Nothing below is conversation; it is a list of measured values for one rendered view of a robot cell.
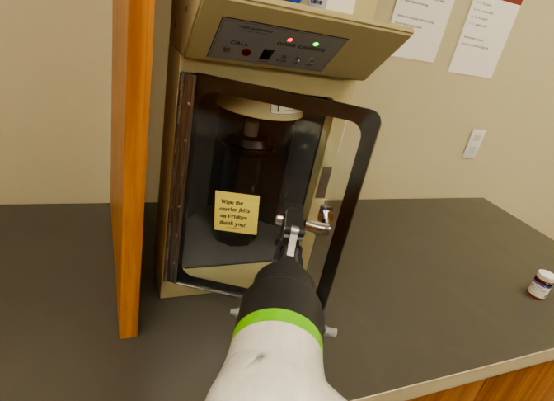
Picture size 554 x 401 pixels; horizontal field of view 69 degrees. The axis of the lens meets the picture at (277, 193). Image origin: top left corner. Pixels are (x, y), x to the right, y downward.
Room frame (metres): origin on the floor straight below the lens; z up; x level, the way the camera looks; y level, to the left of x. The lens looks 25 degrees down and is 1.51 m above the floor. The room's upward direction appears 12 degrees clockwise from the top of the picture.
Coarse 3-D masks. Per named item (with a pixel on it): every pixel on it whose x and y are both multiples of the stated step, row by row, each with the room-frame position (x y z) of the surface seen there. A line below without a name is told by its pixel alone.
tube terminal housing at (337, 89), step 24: (360, 0) 0.75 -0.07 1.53; (168, 72) 0.70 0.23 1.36; (192, 72) 0.63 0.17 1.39; (216, 72) 0.65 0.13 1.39; (240, 72) 0.66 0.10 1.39; (264, 72) 0.68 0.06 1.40; (288, 72) 0.70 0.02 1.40; (168, 96) 0.69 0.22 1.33; (336, 96) 0.75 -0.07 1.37; (168, 120) 0.67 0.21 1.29; (168, 144) 0.65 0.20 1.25; (168, 168) 0.64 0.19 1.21; (168, 192) 0.62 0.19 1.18; (168, 288) 0.63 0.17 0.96; (192, 288) 0.65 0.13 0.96
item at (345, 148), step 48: (240, 96) 0.61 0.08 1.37; (288, 96) 0.61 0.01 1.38; (192, 144) 0.61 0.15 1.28; (240, 144) 0.61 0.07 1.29; (288, 144) 0.61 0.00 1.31; (336, 144) 0.61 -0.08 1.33; (192, 192) 0.61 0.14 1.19; (240, 192) 0.61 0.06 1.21; (288, 192) 0.61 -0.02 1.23; (336, 192) 0.61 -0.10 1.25; (192, 240) 0.61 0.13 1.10; (240, 240) 0.61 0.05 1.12; (336, 240) 0.61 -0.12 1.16; (240, 288) 0.61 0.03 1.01
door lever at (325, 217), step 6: (324, 210) 0.61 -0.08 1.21; (276, 216) 0.56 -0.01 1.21; (282, 216) 0.56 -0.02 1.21; (318, 216) 0.61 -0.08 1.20; (324, 216) 0.60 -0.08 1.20; (330, 216) 0.61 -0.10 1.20; (276, 222) 0.56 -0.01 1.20; (306, 222) 0.56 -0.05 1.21; (312, 222) 0.56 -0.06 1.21; (318, 222) 0.57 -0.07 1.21; (324, 222) 0.58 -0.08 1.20; (330, 222) 0.61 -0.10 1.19; (306, 228) 0.56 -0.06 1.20; (312, 228) 0.56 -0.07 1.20; (318, 228) 0.56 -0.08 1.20; (324, 228) 0.56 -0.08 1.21; (330, 228) 0.56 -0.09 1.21; (324, 234) 0.56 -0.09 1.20
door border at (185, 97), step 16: (192, 80) 0.61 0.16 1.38; (192, 96) 0.61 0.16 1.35; (192, 112) 0.61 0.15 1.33; (176, 128) 0.61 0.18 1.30; (176, 160) 0.61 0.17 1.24; (176, 176) 0.61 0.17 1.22; (176, 192) 0.61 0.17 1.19; (176, 208) 0.61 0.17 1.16; (176, 224) 0.61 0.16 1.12; (176, 240) 0.61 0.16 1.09; (176, 256) 0.61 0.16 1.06; (176, 272) 0.61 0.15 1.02
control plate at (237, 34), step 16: (224, 32) 0.57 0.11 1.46; (240, 32) 0.58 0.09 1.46; (256, 32) 0.59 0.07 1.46; (272, 32) 0.59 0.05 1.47; (288, 32) 0.60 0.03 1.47; (304, 32) 0.61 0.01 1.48; (240, 48) 0.61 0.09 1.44; (256, 48) 0.61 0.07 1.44; (272, 48) 0.62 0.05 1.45; (288, 48) 0.63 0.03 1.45; (304, 48) 0.63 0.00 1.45; (320, 48) 0.64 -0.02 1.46; (336, 48) 0.65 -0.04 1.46; (272, 64) 0.65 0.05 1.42; (288, 64) 0.66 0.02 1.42; (304, 64) 0.67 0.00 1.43; (320, 64) 0.68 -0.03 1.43
